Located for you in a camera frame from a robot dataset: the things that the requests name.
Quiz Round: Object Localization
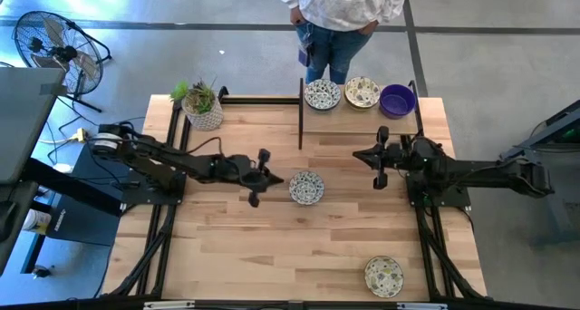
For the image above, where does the grey desk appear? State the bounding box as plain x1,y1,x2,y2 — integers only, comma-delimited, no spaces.
0,66,68,277

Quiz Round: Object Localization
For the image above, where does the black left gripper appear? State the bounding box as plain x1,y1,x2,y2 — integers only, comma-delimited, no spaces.
226,149,285,208

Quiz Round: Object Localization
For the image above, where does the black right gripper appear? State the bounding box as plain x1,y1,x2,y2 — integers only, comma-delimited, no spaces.
352,127,411,191

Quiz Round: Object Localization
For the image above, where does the succulent plant in white pot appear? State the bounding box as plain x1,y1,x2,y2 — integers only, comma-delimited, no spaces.
169,77,226,132

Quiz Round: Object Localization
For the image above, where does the black floor fan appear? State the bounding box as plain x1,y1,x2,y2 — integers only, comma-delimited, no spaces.
12,9,113,114

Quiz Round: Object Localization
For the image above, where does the person's hand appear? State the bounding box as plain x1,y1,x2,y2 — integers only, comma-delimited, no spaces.
289,8,307,28
357,20,380,37

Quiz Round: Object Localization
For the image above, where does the person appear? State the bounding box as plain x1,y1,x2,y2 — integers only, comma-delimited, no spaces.
278,0,417,85

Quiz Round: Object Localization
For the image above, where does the black aluminium table frame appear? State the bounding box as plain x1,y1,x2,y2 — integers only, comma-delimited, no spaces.
97,85,489,310

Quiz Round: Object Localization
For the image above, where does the teal patterned ceramic bowl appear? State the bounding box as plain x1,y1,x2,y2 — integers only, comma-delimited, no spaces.
304,78,343,111
288,170,326,207

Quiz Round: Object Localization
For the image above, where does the purple hanging badge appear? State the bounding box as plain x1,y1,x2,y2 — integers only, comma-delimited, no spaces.
297,23,316,69

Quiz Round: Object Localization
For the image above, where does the wooden shelf with black frame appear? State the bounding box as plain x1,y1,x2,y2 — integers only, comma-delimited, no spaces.
297,77,425,150

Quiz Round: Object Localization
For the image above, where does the white cup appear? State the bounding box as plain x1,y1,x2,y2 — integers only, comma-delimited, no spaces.
21,208,53,234

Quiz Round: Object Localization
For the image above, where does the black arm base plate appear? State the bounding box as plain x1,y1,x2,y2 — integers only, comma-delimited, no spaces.
121,171,186,207
405,170,472,208

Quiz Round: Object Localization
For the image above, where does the black computer tower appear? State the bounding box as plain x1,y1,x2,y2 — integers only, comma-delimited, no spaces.
44,144,126,247

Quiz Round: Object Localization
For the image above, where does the grey equipment cart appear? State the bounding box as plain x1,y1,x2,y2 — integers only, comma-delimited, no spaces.
529,99,580,252

